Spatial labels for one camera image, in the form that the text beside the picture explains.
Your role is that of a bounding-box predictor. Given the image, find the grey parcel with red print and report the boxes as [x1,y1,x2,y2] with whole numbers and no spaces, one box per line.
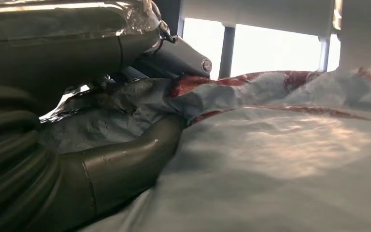
[40,65,371,232]

